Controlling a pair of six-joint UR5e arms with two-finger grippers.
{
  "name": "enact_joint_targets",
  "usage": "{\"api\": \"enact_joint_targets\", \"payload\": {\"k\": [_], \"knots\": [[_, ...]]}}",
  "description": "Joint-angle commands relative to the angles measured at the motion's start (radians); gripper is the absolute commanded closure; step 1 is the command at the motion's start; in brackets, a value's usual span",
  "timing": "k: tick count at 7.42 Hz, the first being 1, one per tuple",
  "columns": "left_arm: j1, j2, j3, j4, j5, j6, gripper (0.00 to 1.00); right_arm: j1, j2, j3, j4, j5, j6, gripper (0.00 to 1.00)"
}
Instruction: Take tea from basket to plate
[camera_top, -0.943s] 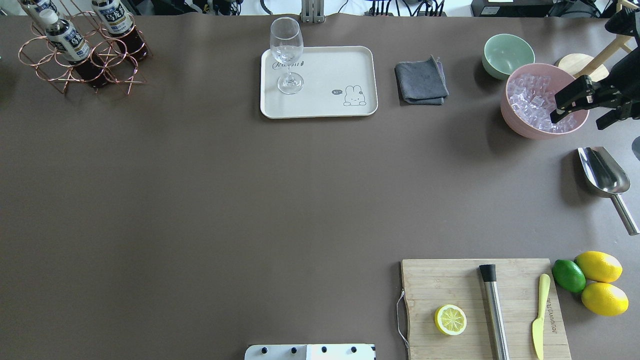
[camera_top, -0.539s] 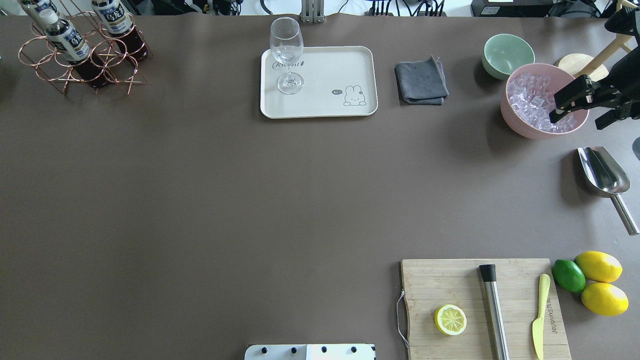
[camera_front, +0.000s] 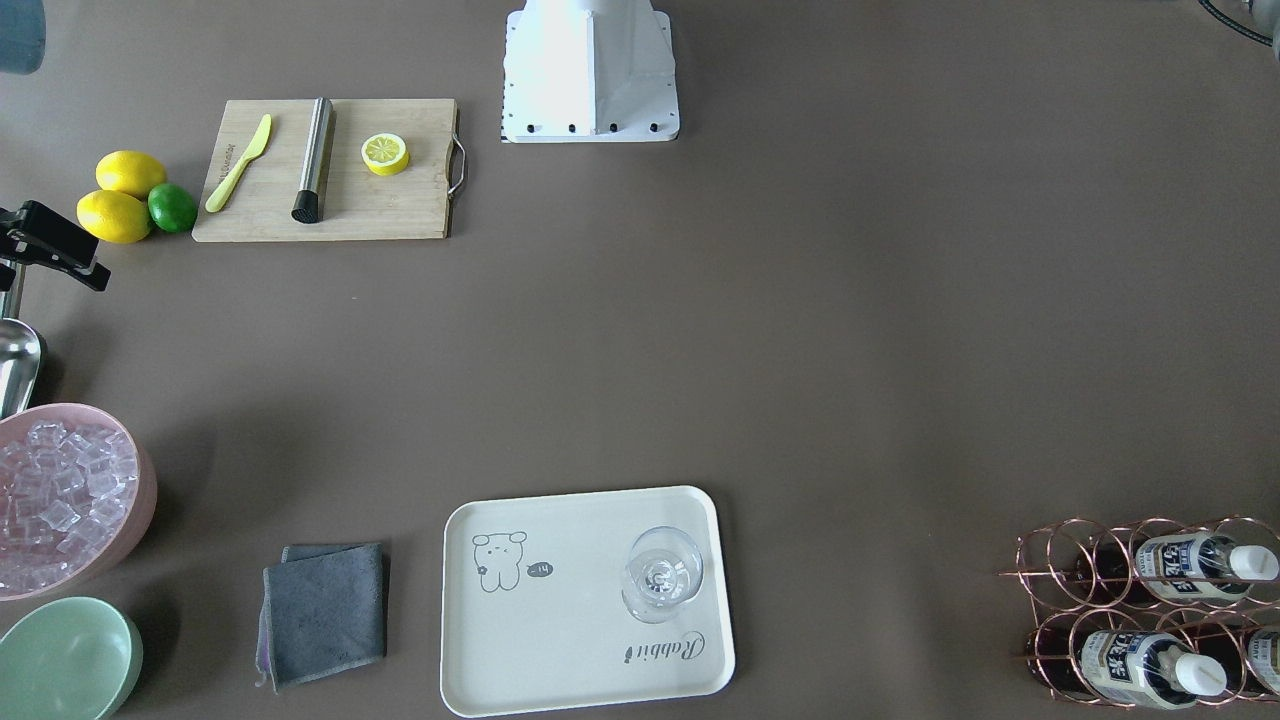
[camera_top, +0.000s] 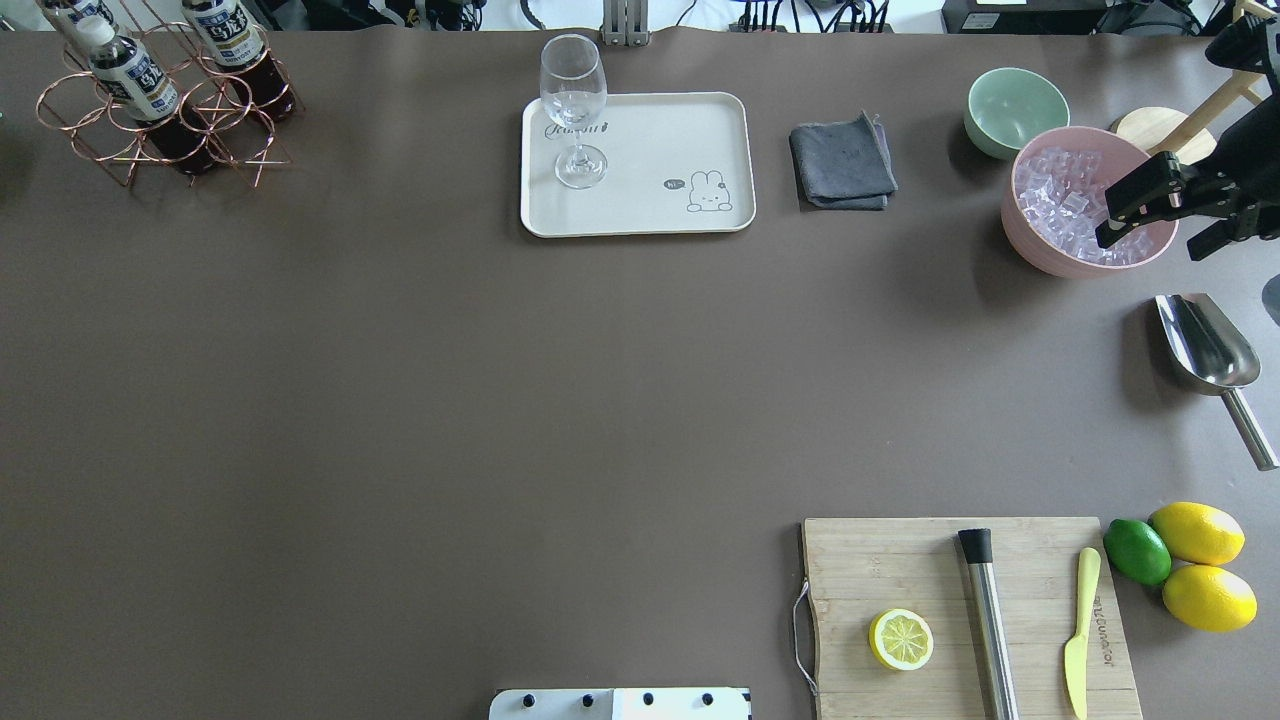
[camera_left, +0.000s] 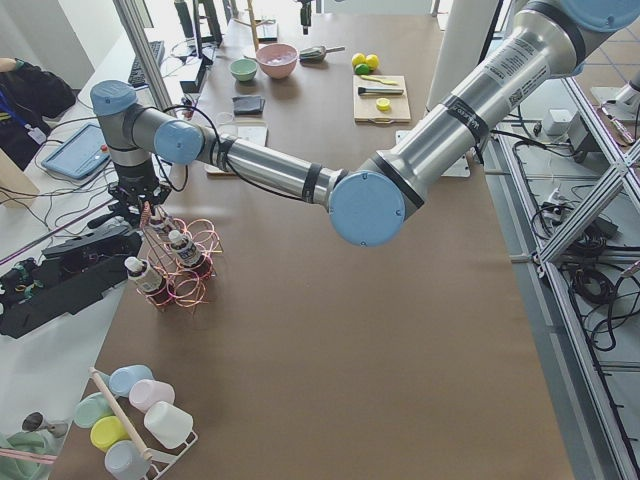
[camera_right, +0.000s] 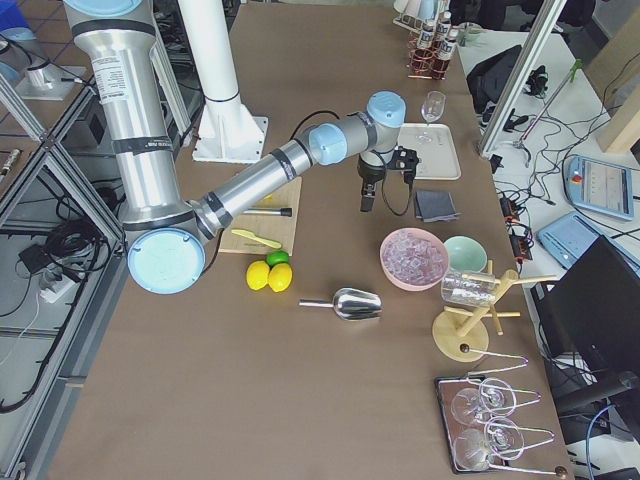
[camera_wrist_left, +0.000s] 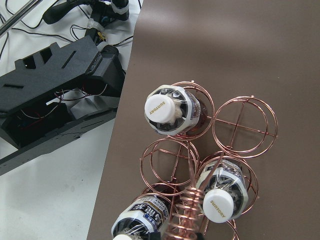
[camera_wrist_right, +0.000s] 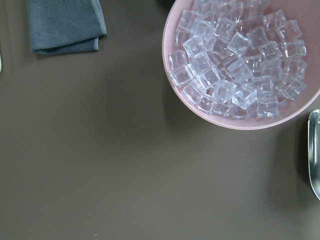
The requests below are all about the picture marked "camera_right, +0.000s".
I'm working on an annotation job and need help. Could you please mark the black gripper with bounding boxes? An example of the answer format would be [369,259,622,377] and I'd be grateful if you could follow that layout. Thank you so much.
[357,158,386,212]

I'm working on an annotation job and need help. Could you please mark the copper wire bottle basket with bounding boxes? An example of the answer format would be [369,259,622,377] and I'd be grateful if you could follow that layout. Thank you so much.
[409,41,451,80]

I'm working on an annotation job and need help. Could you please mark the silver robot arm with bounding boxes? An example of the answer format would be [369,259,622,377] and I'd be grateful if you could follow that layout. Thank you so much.
[65,1,406,294]

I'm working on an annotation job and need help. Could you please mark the tea bottle one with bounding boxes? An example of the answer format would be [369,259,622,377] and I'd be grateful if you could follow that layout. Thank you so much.
[416,19,436,50]

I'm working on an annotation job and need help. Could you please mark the tea bottle three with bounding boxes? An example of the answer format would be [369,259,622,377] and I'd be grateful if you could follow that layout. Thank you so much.
[437,30,458,61]

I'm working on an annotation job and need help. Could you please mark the tea bottle two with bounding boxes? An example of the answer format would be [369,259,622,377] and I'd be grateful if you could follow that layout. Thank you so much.
[434,10,451,41]

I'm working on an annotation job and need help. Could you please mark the grey folded cloth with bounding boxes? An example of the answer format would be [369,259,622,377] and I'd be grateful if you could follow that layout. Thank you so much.
[414,190,459,223]

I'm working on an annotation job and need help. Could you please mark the pink bowl of ice cubes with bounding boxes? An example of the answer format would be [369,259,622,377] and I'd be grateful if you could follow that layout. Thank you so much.
[379,228,449,292]

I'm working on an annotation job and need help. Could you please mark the white rabbit tray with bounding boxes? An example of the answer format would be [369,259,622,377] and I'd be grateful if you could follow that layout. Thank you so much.
[398,123,461,180]

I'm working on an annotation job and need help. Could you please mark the steel muddler rod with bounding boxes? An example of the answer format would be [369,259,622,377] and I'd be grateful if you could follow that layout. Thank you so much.
[243,207,293,217]

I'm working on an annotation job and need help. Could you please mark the bamboo cutting board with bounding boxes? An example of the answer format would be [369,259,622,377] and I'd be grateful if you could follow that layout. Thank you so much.
[220,177,302,255]

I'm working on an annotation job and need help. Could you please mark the steel ice scoop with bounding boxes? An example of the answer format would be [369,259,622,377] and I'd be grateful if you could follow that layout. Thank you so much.
[298,287,382,321]

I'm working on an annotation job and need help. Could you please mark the green lime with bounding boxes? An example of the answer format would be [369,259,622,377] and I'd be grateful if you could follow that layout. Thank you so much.
[265,250,290,267]

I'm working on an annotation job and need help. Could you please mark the green empty bowl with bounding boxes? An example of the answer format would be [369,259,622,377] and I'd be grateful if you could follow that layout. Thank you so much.
[444,236,488,272]

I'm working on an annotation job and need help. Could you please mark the yellow plastic knife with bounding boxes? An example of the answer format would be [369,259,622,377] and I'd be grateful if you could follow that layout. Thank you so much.
[231,228,282,249]

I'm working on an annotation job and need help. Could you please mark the clear wine glass on tray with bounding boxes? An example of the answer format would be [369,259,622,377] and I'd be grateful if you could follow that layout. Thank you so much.
[418,91,446,143]

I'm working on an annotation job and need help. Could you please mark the whole yellow lemon right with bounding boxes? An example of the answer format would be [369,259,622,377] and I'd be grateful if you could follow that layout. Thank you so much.
[267,263,293,293]

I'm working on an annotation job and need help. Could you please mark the whole yellow lemon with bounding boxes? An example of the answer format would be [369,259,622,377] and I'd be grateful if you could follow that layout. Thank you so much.
[245,260,271,291]
[267,263,293,293]

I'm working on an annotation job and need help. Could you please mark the clear glass mug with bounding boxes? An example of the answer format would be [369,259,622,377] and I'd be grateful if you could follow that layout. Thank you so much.
[440,270,499,307]

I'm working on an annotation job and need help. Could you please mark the whole yellow lemon left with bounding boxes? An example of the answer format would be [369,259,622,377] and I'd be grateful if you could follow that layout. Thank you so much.
[245,260,271,291]

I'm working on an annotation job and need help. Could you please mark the wooden cup tree stand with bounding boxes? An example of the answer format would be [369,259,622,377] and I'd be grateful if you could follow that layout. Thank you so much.
[432,260,558,362]

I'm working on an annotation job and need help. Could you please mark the black backpack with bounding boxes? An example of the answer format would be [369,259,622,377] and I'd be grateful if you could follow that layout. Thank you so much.
[467,45,522,114]

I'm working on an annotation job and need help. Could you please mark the upside-down wine glass far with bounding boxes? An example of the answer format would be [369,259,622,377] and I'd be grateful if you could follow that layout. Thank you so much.
[451,378,516,426]

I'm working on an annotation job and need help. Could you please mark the upside-down wine glass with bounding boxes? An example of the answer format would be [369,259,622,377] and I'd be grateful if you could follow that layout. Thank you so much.
[453,417,524,472]
[451,378,516,426]

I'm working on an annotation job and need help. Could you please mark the blue teach pendant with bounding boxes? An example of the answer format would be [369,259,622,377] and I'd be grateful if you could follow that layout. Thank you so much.
[565,156,635,221]

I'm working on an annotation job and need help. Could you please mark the black monitor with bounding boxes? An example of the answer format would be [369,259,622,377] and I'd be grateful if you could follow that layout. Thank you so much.
[541,237,639,373]

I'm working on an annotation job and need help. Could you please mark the black tray with glasses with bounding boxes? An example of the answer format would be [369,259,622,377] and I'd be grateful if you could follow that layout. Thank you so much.
[434,376,496,475]

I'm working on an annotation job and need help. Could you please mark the upside-down wine glass near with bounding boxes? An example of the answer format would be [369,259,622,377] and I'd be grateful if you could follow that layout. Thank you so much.
[453,417,524,472]

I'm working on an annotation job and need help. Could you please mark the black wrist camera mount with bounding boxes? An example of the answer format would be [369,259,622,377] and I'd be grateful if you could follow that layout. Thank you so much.
[387,146,420,176]

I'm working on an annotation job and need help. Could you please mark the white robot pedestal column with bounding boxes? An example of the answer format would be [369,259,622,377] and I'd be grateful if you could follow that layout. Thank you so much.
[179,0,268,164]

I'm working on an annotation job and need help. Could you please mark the white wire cup rack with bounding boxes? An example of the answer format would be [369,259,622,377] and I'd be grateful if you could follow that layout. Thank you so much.
[393,0,450,29]

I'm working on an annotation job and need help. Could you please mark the aluminium frame post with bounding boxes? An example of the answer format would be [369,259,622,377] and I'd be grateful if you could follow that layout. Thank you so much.
[478,0,566,159]

